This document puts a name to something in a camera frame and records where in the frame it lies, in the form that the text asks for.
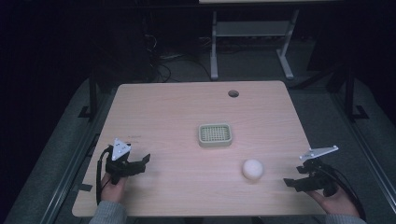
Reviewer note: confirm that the person's right hand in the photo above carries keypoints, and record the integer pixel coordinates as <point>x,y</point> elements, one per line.
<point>337,203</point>

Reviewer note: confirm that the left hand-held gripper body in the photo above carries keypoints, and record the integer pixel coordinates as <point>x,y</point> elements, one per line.
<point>120,166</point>

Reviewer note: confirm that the green soap dish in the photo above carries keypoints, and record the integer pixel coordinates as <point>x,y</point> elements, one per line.
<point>215,135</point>

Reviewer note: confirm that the black metal stand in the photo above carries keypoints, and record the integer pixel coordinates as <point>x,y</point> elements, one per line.
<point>92,96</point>
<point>350,93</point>

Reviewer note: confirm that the grey tape strip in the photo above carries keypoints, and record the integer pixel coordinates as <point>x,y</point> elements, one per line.
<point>83,187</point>

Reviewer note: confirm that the person's left hand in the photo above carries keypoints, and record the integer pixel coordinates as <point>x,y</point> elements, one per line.
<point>113,190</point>

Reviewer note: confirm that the white round soap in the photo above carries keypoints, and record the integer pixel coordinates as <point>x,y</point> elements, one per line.
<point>252,169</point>

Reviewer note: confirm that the white metal desk frame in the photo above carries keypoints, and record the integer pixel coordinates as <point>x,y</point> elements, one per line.
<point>252,29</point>

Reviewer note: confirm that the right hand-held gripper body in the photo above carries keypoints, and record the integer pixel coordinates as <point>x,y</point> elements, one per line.
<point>319,180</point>

